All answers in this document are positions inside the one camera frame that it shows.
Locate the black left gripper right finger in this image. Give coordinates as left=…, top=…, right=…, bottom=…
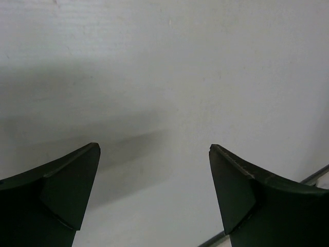
left=209, top=144, right=328, bottom=246

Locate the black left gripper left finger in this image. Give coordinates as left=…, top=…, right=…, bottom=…
left=1, top=143, right=100, bottom=246

